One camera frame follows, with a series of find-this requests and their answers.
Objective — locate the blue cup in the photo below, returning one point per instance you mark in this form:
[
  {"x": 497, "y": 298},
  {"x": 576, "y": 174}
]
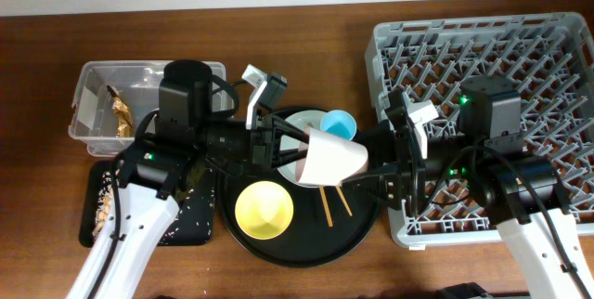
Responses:
[{"x": 339, "y": 123}]

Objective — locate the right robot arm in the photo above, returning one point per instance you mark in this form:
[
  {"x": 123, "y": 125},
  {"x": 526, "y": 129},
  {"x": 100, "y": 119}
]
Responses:
[{"x": 522, "y": 194}]

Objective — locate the pink cup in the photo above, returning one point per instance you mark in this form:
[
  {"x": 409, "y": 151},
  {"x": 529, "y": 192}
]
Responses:
[{"x": 329, "y": 159}]

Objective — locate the wooden chopstick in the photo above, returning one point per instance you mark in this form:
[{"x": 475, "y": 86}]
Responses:
[
  {"x": 325, "y": 206},
  {"x": 344, "y": 201}
]

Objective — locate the black rectangular tray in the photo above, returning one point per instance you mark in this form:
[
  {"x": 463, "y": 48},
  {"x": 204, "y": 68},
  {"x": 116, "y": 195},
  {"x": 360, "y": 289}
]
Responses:
[{"x": 195, "y": 211}]

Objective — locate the round black tray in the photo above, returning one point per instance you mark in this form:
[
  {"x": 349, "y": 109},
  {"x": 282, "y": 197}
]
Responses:
[{"x": 308, "y": 241}]

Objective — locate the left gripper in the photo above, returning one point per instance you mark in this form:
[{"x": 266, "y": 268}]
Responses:
[{"x": 265, "y": 144}]

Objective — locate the gold snack wrapper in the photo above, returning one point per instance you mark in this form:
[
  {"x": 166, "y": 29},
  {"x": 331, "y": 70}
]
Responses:
[{"x": 121, "y": 110}]

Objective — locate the clear plastic bin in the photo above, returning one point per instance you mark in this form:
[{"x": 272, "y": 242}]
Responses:
[{"x": 94, "y": 122}]

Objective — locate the grey dishwasher rack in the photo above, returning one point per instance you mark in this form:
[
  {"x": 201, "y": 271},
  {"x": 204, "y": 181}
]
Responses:
[{"x": 547, "y": 57}]

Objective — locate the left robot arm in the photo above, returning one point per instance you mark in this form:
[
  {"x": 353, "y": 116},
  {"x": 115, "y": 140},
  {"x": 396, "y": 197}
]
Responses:
[{"x": 174, "y": 147}]

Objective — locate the yellow bowl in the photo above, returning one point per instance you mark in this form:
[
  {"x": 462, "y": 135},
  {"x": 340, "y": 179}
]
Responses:
[{"x": 264, "y": 210}]

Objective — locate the grey plate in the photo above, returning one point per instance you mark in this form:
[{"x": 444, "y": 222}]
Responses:
[{"x": 300, "y": 119}]

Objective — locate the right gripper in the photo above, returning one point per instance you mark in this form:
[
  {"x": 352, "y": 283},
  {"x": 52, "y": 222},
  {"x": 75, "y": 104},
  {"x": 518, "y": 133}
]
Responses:
[{"x": 406, "y": 167}]

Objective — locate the food scraps with rice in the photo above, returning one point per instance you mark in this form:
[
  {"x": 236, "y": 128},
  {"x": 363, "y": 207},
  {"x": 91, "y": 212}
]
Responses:
[{"x": 104, "y": 206}]

